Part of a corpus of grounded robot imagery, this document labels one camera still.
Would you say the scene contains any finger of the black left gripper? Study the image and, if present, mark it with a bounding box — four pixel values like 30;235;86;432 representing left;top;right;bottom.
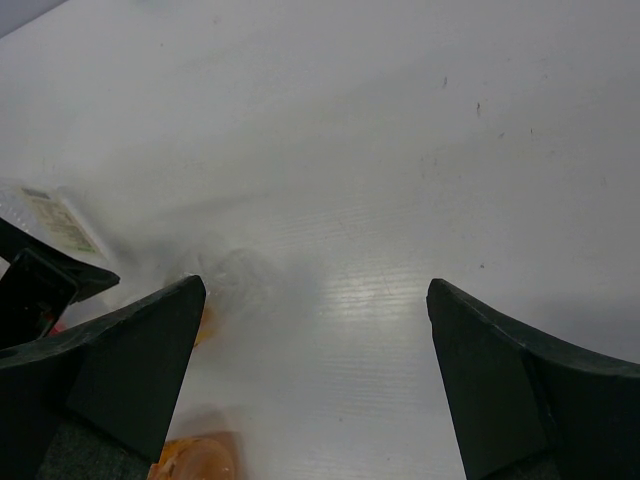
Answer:
1;220;120;349

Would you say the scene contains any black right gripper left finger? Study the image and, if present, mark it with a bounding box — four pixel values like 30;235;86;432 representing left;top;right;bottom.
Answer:
1;275;206;479

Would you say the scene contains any orange juice bottle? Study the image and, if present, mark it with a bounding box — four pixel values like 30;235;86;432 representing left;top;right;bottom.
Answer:
147;431;243;480

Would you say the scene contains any clear bottle white label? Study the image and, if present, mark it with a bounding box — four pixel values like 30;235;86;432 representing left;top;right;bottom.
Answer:
1;179;110;267

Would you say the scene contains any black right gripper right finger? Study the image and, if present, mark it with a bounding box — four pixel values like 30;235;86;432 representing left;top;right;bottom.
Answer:
426;279;639;479

